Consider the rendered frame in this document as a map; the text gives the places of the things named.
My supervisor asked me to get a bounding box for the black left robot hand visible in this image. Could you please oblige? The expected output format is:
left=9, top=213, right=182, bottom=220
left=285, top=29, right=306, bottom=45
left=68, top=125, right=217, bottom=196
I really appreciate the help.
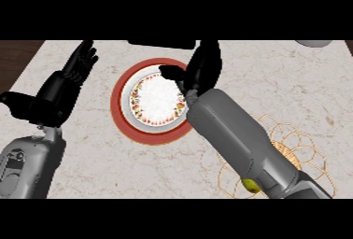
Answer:
left=0, top=39, right=100, bottom=129

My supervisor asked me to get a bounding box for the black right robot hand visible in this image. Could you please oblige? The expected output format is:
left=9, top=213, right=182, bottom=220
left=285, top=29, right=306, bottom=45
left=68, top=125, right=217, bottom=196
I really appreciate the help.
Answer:
left=157, top=39, right=223, bottom=98

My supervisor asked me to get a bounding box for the red-rimmed floral plate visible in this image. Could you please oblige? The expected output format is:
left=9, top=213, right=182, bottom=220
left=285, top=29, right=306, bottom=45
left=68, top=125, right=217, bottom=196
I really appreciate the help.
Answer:
left=109, top=57, right=196, bottom=147

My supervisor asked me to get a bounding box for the yellow-green eggplant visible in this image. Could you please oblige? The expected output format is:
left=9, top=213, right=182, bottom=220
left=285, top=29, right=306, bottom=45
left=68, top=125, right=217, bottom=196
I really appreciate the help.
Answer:
left=241, top=177, right=261, bottom=194

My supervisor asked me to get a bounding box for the grey round object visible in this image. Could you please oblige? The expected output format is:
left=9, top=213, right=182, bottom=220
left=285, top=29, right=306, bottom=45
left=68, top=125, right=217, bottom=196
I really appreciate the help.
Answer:
left=294, top=39, right=334, bottom=49

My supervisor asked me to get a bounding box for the gold wire flower placemat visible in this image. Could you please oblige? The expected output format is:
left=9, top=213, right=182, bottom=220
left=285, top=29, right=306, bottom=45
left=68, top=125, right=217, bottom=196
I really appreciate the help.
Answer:
left=217, top=113, right=338, bottom=200

